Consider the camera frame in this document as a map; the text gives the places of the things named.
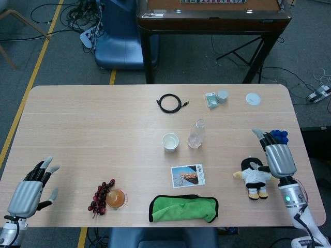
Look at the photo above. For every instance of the black and white plush doll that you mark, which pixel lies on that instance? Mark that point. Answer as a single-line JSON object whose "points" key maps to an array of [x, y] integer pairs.
{"points": [[254, 179]]}

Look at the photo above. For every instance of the row of mahjong tiles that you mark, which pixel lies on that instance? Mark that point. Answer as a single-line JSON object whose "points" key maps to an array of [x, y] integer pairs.
{"points": [[212, 1]]}

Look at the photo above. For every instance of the pale green packet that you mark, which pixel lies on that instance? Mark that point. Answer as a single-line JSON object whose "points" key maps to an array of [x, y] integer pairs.
{"points": [[212, 100]]}

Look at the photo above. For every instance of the blue machine base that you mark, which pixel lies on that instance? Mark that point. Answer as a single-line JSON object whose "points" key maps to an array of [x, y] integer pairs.
{"points": [[119, 46]]}

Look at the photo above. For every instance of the small grey cylinder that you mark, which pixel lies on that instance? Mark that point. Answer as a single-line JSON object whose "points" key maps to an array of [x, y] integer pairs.
{"points": [[223, 96]]}

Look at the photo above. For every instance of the dark robot base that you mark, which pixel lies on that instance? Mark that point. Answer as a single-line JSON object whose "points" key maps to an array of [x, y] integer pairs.
{"points": [[160, 239]]}

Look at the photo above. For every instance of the orange jelly cup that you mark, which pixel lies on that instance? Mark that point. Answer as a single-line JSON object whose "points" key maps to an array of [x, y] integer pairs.
{"points": [[116, 199]]}

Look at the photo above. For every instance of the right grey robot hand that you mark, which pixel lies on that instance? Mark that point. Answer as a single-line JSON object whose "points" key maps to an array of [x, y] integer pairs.
{"points": [[280, 160]]}

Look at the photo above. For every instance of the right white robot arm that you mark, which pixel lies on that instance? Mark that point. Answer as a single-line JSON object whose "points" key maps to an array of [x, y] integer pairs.
{"points": [[293, 196]]}

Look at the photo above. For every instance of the black tripod stand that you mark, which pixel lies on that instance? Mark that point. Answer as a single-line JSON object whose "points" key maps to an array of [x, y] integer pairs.
{"points": [[254, 62]]}

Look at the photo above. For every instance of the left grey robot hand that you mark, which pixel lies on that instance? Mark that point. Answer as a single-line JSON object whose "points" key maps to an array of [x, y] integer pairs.
{"points": [[26, 197]]}

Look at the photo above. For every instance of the white power strip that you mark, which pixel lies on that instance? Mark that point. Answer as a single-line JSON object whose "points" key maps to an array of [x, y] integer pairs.
{"points": [[88, 37]]}

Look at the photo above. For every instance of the grey floor power strip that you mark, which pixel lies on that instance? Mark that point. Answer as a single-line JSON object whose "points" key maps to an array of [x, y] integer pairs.
{"points": [[316, 95]]}

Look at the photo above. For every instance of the green cloth with black edge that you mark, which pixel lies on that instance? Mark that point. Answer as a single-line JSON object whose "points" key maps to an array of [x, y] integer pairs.
{"points": [[181, 209]]}

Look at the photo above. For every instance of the white paper cup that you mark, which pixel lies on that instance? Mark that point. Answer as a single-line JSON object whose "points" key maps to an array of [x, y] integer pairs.
{"points": [[170, 142]]}

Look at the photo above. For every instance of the red grape bunch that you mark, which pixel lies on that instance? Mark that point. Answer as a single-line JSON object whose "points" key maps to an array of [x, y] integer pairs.
{"points": [[99, 199]]}

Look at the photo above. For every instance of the clear plastic bottle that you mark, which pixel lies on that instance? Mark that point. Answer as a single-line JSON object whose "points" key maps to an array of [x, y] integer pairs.
{"points": [[195, 138]]}

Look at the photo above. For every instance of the blue building block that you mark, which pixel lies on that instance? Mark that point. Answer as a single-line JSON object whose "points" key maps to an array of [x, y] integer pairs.
{"points": [[283, 137]]}

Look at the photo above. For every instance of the palace roof postcard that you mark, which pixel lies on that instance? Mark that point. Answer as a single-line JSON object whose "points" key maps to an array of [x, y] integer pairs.
{"points": [[188, 175]]}

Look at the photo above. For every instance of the brown mahjong table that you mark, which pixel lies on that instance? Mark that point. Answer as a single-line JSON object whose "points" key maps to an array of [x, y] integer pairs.
{"points": [[212, 24]]}

